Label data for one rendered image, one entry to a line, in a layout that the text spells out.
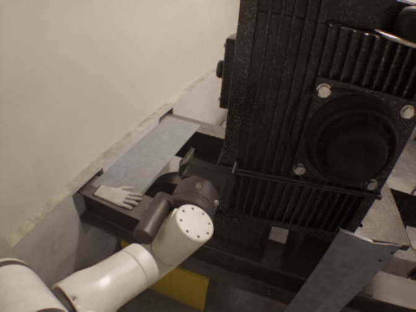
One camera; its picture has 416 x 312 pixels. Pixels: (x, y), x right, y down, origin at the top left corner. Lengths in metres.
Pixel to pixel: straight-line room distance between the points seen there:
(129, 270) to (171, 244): 0.09
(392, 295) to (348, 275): 0.41
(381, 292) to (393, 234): 0.27
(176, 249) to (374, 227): 0.82
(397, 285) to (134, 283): 1.13
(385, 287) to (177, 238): 1.02
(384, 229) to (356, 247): 0.32
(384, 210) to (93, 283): 1.06
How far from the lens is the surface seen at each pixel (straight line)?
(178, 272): 1.38
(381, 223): 1.12
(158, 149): 1.58
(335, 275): 0.91
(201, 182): 0.50
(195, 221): 0.41
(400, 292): 1.31
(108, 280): 0.35
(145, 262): 0.38
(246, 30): 0.64
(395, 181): 1.89
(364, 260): 0.85
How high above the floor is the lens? 1.58
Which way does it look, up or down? 36 degrees down
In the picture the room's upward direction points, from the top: 5 degrees clockwise
